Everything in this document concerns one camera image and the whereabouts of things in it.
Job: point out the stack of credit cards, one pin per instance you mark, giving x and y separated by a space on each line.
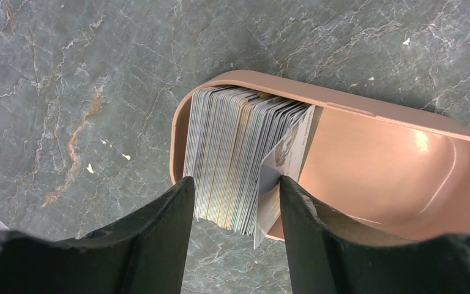
230 131

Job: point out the pink oval tray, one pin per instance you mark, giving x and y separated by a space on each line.
394 168

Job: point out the white printed credit card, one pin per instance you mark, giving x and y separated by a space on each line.
284 158

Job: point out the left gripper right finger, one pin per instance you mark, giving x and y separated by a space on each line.
329 252

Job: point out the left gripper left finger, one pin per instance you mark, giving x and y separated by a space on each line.
143 252

